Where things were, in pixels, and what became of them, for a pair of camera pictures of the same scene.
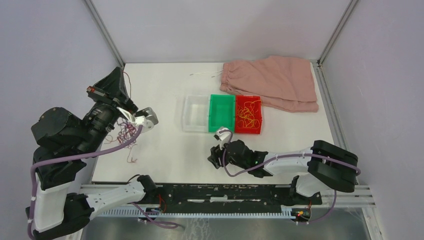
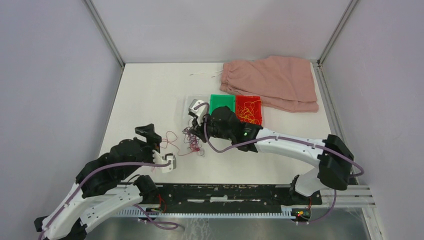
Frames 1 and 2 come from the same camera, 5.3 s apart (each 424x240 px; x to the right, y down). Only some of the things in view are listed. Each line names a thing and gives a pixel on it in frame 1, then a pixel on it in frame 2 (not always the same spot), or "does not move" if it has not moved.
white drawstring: [221, 71] does not move
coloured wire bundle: [126, 133] -> [193, 141]
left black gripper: [114, 85] -> [153, 139]
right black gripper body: [217, 153] -> [213, 132]
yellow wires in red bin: [247, 112] does not move
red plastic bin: [248, 116] does not move
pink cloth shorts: [282, 83] does not move
